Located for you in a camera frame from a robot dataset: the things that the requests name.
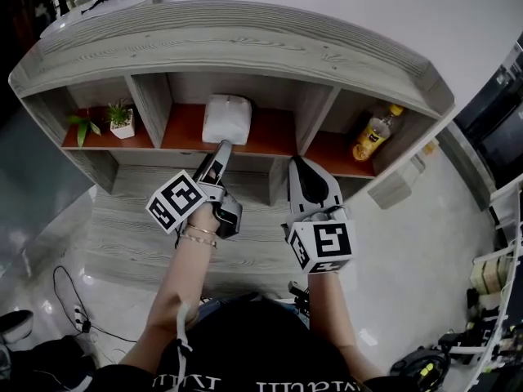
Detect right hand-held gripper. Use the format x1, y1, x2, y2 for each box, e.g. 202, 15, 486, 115
280, 155, 355, 276

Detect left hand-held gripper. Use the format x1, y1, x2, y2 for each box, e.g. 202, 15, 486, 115
145, 140, 244, 240

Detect white plastic-wrapped tissues pack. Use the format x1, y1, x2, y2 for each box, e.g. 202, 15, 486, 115
201, 93, 253, 146

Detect person's right forearm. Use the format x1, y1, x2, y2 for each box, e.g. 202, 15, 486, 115
306, 271, 385, 383

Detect person's left forearm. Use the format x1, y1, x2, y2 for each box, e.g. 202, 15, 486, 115
118, 204, 220, 377

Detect grey wooden shelf desk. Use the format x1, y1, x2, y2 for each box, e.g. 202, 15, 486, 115
7, 0, 457, 300

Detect yellow drink bottle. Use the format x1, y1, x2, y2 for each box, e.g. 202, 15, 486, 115
351, 104, 405, 162

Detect green plant in white pot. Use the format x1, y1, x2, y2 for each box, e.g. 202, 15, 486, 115
105, 99, 136, 140

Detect green leaf sprig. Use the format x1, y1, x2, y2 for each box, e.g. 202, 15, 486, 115
67, 112, 102, 149

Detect person's black printed shirt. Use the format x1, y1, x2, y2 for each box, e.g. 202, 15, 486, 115
97, 292, 409, 392

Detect frosted glass panel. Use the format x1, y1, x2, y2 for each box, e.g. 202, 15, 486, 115
0, 104, 97, 279

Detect white round table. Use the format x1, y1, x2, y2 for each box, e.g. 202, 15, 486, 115
39, 0, 163, 39

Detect beige cardboard boxes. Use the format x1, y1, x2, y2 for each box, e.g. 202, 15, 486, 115
469, 255, 512, 297

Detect black double glass door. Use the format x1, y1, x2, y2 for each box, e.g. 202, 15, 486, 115
453, 34, 523, 191

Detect white metal rack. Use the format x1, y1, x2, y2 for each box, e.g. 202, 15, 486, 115
473, 177, 523, 392

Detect black and yellow tool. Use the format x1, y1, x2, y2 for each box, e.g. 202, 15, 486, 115
390, 345, 450, 392

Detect grey shoe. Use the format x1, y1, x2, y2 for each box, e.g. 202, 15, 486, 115
0, 309, 34, 345

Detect black bag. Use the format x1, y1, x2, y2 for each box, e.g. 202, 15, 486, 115
0, 335, 99, 392

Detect thin gold bracelet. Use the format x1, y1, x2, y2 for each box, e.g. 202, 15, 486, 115
181, 223, 218, 236

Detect gold chain bracelet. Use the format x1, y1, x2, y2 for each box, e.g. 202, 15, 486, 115
177, 233, 218, 250

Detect white fabric strap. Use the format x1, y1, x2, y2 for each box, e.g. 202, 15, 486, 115
174, 300, 194, 392

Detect black floor cable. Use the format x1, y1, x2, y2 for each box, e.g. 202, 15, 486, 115
51, 265, 138, 345

